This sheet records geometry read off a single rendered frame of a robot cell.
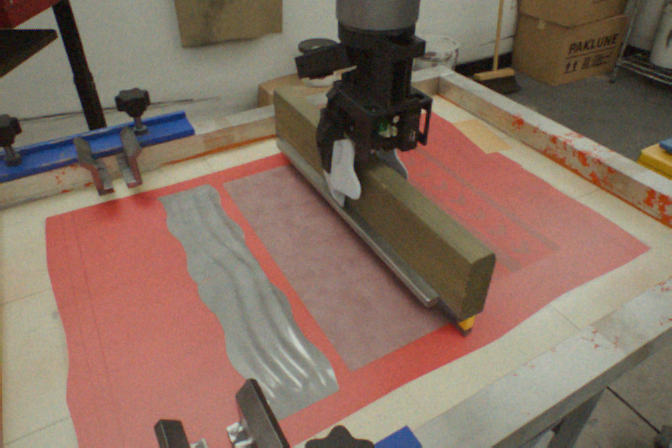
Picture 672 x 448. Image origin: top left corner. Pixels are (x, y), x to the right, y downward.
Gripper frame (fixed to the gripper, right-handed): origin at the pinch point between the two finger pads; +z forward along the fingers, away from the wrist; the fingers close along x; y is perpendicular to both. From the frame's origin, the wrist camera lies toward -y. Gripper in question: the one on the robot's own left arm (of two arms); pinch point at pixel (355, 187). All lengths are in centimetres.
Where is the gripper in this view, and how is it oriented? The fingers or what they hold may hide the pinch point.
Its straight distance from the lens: 58.9
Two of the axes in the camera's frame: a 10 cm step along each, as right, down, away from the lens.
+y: 4.9, 5.3, -6.9
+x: 8.7, -2.9, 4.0
